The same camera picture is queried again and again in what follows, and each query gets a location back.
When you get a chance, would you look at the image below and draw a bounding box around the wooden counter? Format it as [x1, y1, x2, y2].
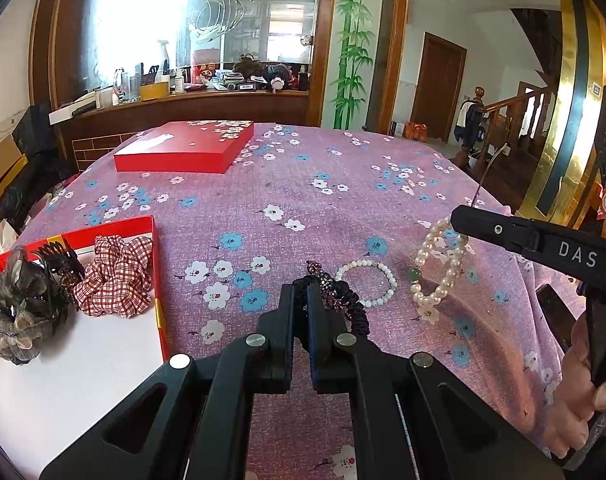
[48, 90, 311, 176]

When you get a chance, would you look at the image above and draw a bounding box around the dark hanging jacket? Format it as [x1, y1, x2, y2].
[453, 100, 488, 145]

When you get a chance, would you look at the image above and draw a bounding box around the thin metal wire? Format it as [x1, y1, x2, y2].
[475, 144, 512, 208]

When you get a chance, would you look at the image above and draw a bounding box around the dark organza scrunchie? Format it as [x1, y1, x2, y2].
[0, 246, 76, 365]

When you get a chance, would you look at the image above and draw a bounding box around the green bamboo wall decal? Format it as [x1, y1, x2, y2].
[332, 0, 376, 131]

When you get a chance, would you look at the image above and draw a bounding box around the black plush toy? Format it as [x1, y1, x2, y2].
[255, 62, 296, 93]

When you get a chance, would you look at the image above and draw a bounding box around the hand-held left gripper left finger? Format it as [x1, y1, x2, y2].
[38, 284, 296, 480]

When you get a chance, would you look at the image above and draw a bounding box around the brown fluffy item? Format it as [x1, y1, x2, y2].
[231, 55, 264, 81]

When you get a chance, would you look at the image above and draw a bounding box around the black rhinestone hair tie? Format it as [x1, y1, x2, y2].
[292, 260, 370, 348]

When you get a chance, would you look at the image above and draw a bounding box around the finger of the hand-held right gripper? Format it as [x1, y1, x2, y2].
[450, 205, 541, 256]

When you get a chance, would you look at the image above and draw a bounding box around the long white box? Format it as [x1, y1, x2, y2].
[48, 100, 99, 126]

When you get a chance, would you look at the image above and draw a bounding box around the white bead bracelet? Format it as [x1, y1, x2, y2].
[334, 259, 399, 309]

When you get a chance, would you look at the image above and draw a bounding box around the red plaid scrunchie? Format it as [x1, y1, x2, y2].
[74, 235, 155, 319]

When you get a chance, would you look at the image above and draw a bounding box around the yellow box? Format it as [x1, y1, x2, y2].
[140, 81, 172, 102]

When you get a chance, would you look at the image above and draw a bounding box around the person's right hand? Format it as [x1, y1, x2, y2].
[553, 310, 606, 461]

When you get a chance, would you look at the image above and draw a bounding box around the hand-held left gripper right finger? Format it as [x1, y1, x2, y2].
[305, 285, 566, 480]

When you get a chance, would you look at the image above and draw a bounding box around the pearl bracelet with green bead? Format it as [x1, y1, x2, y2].
[409, 217, 470, 324]

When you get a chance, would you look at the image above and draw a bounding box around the black hair claw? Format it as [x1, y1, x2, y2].
[30, 239, 86, 286]

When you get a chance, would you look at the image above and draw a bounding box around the purple floral tablecloth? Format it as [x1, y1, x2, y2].
[13, 122, 588, 480]

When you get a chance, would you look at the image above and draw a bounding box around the gold pillar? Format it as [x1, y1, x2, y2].
[518, 0, 606, 228]

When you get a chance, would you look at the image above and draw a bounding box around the red floral box lid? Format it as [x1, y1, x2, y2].
[114, 121, 255, 175]

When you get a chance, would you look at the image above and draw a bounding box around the white tissue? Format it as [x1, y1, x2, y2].
[0, 219, 20, 260]

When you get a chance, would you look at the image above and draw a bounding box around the brown wooden door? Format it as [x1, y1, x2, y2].
[410, 31, 468, 143]

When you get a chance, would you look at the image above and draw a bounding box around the red gift box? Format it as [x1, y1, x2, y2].
[0, 215, 184, 463]

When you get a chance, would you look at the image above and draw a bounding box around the cardboard box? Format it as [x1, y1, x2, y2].
[0, 137, 29, 211]

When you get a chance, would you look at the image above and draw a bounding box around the wooden stair railing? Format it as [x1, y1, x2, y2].
[460, 85, 558, 201]

